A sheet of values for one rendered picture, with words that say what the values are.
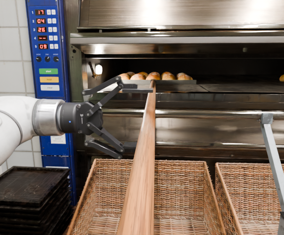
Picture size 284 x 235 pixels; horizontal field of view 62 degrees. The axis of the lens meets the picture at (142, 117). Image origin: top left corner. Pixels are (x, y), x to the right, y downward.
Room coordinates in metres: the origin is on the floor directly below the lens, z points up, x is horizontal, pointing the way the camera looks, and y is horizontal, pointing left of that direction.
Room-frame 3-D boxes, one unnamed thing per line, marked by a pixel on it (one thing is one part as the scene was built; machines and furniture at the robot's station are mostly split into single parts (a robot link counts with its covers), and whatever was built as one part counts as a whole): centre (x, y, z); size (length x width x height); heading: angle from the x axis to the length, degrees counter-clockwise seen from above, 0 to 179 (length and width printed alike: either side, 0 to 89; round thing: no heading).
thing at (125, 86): (0.56, 0.04, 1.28); 0.05 x 0.01 x 0.03; 87
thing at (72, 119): (0.56, 0.14, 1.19); 0.09 x 0.07 x 0.08; 87
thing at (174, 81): (1.73, -0.08, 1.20); 0.55 x 0.36 x 0.03; 87
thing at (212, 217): (0.86, -0.02, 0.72); 0.56 x 0.49 x 0.28; 87
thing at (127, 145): (0.55, 0.01, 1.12); 0.07 x 0.03 x 0.01; 87
